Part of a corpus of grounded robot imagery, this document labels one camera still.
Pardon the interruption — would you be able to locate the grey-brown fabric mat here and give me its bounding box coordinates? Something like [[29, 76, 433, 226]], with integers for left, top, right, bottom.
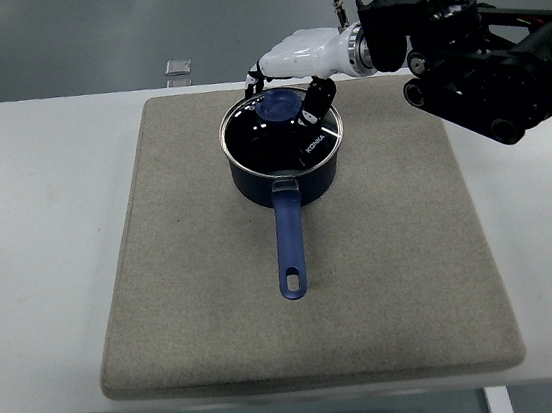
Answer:
[[65, 55, 528, 413]]

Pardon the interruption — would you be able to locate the small clear square floor plate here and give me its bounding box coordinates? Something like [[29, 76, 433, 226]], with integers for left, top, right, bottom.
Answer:
[[163, 57, 194, 78]]

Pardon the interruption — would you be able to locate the glass pot lid blue knob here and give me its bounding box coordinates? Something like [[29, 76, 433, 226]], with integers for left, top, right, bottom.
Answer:
[[214, 80, 351, 183]]

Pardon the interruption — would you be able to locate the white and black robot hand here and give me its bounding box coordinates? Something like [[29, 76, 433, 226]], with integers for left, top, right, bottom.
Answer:
[[236, 22, 365, 136]]

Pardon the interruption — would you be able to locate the white table leg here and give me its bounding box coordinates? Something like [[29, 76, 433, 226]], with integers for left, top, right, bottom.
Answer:
[[482, 382, 515, 413]]

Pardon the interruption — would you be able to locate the dark blue long-handled saucepan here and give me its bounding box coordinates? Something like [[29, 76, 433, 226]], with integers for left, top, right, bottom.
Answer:
[[225, 132, 359, 307]]

